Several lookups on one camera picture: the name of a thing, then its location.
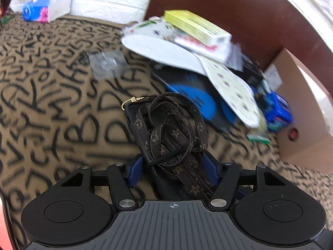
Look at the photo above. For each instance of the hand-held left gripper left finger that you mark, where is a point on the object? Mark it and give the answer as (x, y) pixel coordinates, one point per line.
(134, 172)

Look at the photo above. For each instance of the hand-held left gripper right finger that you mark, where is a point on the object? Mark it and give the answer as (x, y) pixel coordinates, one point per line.
(212, 169)

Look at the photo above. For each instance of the large cardboard box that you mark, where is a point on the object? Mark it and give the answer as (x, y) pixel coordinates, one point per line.
(304, 114)

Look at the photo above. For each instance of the green strip packet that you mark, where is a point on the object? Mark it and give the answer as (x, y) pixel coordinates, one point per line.
(257, 138)

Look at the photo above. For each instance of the black blue insole package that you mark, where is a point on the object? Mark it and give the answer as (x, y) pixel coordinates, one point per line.
(192, 96)

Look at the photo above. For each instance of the white patterned insole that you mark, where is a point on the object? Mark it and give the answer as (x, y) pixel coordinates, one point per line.
(234, 93)

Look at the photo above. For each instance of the blue plastic box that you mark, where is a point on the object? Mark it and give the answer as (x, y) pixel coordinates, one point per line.
(279, 109)

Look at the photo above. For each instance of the small black box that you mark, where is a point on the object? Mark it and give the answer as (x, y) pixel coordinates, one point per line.
(251, 70)

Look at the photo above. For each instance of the clear plastic adhesive hook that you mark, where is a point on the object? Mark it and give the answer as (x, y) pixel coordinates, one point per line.
(109, 63)

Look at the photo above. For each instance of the brown letter-print blanket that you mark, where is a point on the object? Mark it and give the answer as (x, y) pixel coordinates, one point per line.
(52, 96)

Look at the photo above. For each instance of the white pink printed packet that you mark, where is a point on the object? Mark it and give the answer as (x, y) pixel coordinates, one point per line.
(205, 47)

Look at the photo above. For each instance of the plain white insole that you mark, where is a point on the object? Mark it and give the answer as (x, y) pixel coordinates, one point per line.
(151, 45)

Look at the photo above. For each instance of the red cloth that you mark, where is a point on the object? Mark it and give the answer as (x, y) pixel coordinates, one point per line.
(4, 226)

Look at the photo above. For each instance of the yellow green carton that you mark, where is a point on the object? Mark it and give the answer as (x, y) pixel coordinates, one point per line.
(197, 27)

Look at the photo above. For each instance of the brown wooden headboard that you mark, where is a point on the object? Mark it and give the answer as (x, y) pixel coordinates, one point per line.
(234, 5)

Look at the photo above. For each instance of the blue floral tissue box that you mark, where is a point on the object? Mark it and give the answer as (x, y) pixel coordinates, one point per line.
(44, 9)

